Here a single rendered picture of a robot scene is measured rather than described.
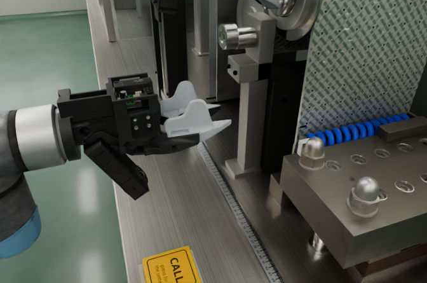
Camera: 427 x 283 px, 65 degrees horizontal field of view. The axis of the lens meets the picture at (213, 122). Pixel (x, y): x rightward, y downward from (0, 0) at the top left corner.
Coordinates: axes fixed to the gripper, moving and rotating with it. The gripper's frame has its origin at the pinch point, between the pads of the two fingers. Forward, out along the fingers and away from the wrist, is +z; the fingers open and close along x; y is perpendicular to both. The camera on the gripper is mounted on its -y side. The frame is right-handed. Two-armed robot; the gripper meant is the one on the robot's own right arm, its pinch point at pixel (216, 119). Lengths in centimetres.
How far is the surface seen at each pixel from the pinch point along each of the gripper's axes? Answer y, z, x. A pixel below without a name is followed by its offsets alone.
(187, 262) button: -16.5, -7.7, -9.3
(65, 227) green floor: -109, -46, 96
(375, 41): 8.9, 25.3, -0.1
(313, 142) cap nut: -1.8, 11.6, -7.3
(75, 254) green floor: -109, -41, 78
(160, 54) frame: -6.5, 1.1, 47.3
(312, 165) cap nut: -5.0, 11.4, -8.2
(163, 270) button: -16.6, -11.1, -9.4
